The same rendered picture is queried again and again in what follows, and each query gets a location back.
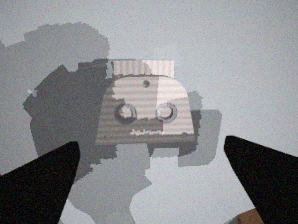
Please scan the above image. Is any grey rounded plate with two holes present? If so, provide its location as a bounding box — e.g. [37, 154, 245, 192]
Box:
[96, 75, 194, 145]

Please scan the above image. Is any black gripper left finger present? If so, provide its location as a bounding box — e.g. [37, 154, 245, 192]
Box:
[0, 141, 81, 224]

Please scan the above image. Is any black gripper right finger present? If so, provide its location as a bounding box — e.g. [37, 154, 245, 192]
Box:
[223, 135, 298, 224]

